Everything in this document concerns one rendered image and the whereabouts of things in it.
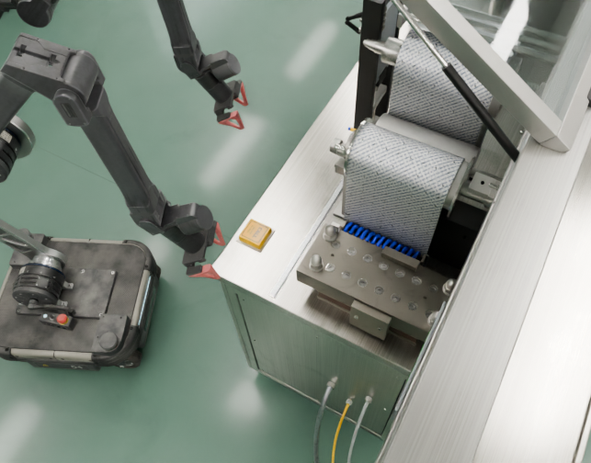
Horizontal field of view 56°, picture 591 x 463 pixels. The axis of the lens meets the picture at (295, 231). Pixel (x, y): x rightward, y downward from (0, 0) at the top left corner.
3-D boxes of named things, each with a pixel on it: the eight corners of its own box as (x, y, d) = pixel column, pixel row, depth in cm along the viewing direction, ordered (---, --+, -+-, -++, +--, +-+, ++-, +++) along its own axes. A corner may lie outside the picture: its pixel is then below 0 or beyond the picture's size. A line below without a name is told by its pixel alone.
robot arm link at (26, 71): (27, 8, 86) (4, 52, 81) (107, 60, 93) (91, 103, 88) (-56, 137, 114) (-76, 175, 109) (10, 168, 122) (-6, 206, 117)
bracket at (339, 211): (339, 202, 166) (342, 133, 140) (358, 210, 165) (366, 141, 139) (331, 214, 164) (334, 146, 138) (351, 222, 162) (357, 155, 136)
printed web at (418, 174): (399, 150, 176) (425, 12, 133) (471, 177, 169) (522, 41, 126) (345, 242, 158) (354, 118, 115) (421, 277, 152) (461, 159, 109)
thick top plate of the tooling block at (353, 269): (324, 234, 152) (324, 222, 147) (464, 297, 141) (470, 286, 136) (296, 280, 145) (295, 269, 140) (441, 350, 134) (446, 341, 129)
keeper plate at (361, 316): (352, 317, 145) (354, 299, 136) (387, 333, 143) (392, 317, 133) (347, 324, 144) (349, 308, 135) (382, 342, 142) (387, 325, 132)
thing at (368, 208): (345, 219, 149) (347, 176, 133) (426, 254, 142) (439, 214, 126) (344, 220, 149) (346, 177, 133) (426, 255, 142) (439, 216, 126)
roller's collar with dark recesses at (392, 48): (390, 51, 142) (392, 30, 136) (412, 59, 140) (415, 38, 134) (379, 67, 139) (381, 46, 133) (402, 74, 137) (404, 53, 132)
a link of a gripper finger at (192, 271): (232, 258, 139) (208, 241, 133) (227, 284, 136) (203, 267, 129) (210, 264, 143) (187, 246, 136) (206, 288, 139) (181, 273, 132)
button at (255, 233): (251, 222, 164) (251, 218, 162) (272, 231, 162) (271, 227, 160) (239, 240, 161) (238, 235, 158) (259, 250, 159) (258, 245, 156)
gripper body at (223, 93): (239, 83, 163) (223, 65, 157) (234, 108, 157) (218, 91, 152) (221, 91, 166) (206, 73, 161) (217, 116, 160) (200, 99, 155)
